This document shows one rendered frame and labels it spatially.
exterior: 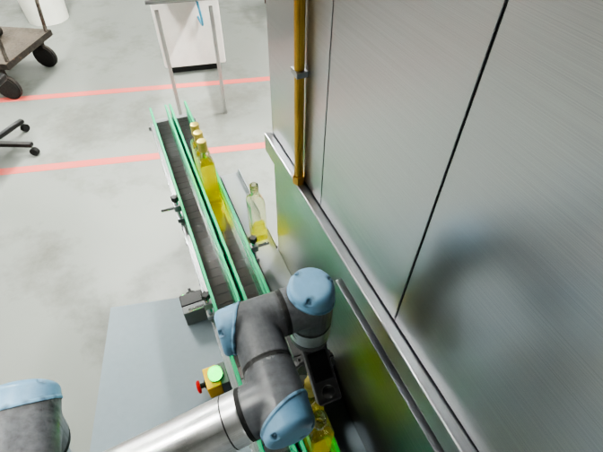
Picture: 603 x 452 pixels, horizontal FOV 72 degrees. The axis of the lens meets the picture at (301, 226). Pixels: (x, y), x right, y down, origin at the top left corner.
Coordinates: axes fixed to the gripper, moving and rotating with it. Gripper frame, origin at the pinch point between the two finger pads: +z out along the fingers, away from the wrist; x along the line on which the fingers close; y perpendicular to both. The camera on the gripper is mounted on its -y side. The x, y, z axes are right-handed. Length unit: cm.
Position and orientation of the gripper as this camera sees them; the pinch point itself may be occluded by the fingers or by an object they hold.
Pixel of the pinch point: (310, 383)
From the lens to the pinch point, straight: 95.3
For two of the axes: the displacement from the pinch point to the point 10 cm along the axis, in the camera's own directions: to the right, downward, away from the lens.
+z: -0.1, 6.6, 7.5
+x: -9.3, 2.6, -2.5
